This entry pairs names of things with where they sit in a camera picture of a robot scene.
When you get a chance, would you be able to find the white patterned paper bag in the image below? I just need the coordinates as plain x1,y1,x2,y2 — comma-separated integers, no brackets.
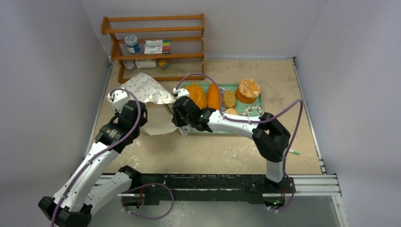
121,72,177,135

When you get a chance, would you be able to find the long orange fake baguette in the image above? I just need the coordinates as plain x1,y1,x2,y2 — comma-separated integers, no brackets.
207,83,220,111

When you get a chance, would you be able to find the pale yellow fake bun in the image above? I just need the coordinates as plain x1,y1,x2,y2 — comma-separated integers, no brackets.
225,108,239,115

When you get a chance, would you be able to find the small brown fake bread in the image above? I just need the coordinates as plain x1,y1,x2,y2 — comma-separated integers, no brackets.
223,90,236,109

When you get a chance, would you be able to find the orange fake bread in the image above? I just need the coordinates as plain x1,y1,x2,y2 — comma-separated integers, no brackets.
235,79,261,104

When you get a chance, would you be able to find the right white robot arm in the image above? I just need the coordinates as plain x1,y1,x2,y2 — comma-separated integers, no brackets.
172,96,290,192

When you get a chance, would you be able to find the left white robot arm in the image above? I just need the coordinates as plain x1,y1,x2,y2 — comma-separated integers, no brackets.
38,100,147,227

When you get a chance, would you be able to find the yellow grey sharpener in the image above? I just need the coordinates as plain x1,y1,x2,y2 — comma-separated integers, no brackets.
157,59,169,69

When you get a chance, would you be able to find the small clear jar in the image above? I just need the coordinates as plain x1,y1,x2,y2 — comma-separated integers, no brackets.
122,60,136,71

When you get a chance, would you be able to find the white small box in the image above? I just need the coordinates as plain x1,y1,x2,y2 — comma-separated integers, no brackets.
135,59,157,69

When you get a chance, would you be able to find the green floral tray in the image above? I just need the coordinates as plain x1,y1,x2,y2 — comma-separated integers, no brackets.
181,83,264,134

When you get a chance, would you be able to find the pack of coloured markers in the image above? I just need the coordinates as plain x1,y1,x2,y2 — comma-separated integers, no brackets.
144,39,171,54

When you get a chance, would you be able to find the blue lidded jar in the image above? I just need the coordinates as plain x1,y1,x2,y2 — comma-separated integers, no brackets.
124,35,140,53

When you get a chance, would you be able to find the wooden shelf rack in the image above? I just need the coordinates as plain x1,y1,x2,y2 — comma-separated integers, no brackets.
100,14,205,83

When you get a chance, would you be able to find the green white pen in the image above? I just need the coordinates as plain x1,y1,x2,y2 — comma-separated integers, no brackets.
289,150,300,155

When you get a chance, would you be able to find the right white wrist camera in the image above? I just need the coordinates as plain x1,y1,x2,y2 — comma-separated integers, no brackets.
173,88,190,99

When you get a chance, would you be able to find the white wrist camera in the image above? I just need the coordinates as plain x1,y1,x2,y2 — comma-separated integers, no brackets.
106,89,131,113
173,88,190,99

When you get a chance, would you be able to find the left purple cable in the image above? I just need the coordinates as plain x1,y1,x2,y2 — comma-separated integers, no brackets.
50,88,142,227

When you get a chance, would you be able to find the purple cable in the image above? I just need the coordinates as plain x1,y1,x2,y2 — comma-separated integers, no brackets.
175,74,304,212
50,88,142,227

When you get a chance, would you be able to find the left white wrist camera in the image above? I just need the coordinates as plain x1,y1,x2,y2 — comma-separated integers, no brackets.
106,89,131,113

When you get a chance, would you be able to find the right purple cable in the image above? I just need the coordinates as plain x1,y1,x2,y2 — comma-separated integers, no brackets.
175,74,304,212

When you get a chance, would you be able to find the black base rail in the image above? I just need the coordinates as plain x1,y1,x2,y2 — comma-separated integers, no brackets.
121,174,296,209

